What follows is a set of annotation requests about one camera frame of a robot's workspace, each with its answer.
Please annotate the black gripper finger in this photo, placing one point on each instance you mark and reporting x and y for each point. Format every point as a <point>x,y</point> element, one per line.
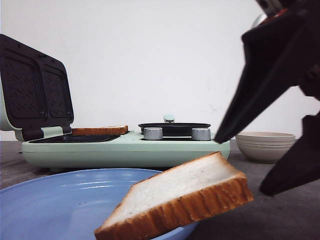
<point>300,164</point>
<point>240,112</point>

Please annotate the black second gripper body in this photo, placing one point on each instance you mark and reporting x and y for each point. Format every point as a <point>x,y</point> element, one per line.
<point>286,50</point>

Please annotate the beige ceramic bowl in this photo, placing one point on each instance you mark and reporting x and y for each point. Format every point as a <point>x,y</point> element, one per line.
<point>264,147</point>

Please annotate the white bread slice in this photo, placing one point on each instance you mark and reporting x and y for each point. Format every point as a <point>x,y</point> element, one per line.
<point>193,191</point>
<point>97,131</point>

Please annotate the mint green sandwich maker lid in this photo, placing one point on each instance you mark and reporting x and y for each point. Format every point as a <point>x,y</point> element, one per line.
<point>35,92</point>

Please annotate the mint green breakfast maker base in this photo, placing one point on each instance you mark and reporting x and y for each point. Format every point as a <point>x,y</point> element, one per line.
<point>129,150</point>

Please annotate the silver right control knob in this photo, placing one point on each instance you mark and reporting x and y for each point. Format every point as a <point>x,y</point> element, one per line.
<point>201,134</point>

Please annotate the silver control knob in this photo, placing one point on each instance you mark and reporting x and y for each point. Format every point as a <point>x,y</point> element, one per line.
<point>153,133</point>
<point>201,134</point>

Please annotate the silver left control knob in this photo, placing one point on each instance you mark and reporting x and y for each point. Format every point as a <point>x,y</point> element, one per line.
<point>153,133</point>

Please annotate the blue plate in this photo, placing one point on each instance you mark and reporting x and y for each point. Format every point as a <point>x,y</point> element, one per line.
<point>65,206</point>

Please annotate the black frying pan green handle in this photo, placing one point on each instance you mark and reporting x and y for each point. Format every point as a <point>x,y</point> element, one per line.
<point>174,129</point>

